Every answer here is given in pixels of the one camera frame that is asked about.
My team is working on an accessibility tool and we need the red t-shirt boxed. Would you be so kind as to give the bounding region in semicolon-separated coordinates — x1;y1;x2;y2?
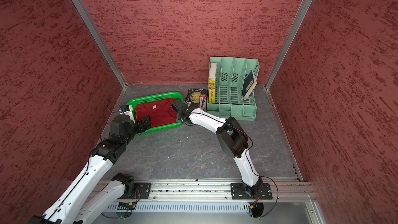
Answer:
135;99;177;128

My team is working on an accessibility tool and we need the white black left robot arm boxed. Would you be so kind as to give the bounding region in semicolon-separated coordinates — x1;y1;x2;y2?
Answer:
28;115;151;224

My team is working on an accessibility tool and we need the green plastic basket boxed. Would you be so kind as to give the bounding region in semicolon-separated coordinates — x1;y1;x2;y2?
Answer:
126;92;183;135

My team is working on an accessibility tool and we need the black book with gold circle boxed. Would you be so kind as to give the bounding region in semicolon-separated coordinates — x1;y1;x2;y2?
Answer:
186;88;208;108

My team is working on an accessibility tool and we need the red white pen box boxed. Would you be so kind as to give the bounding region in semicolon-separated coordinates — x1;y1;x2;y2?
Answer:
199;94;207;112

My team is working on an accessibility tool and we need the yellow white book in organizer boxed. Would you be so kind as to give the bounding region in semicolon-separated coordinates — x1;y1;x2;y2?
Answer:
208;62;217;104

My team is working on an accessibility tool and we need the mint green file organizer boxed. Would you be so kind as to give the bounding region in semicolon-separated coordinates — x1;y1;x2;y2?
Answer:
207;57;260;121

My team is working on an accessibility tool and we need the dark blue book in organizer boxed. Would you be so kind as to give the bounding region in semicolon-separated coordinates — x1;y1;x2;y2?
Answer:
242;71;257;101

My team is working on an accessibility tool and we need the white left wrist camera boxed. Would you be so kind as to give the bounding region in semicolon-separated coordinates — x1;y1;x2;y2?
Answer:
119;104;135;123

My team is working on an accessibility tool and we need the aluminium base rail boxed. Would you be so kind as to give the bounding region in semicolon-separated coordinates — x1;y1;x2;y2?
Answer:
102;179;317;218

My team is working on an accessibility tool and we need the left base cable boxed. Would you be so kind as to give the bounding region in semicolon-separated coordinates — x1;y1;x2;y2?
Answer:
101;189;141;220

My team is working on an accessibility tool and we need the base cable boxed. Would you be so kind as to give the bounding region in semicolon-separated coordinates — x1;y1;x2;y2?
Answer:
242;175;280;219
101;189;141;220

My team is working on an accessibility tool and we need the right aluminium corner post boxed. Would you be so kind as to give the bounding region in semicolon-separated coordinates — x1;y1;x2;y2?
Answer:
265;0;313;91

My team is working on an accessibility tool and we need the aluminium corner post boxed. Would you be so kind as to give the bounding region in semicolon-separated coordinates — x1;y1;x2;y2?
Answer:
265;0;313;91
72;0;127;90

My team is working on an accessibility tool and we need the right base cable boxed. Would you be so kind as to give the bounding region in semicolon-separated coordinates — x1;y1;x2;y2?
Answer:
242;175;280;219

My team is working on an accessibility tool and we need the left aluminium corner post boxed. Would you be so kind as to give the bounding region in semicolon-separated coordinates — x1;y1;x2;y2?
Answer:
72;0;127;90

